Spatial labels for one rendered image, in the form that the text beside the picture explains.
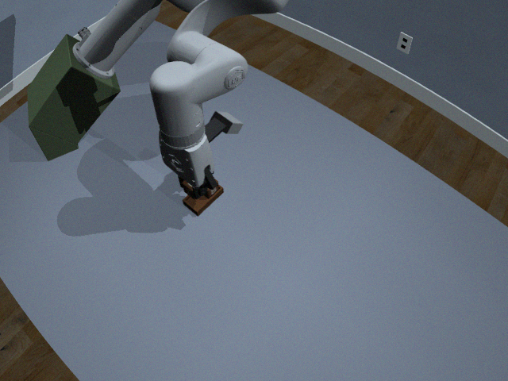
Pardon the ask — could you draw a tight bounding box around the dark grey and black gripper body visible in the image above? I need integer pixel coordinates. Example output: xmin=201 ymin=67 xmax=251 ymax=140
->
xmin=159 ymin=130 xmax=214 ymax=187

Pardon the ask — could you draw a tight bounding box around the brown cube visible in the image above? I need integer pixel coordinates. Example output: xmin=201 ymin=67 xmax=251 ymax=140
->
xmin=205 ymin=180 xmax=219 ymax=198
xmin=183 ymin=180 xmax=196 ymax=200

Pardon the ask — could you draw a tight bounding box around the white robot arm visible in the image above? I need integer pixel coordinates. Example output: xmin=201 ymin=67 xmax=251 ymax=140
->
xmin=73 ymin=0 xmax=289 ymax=148

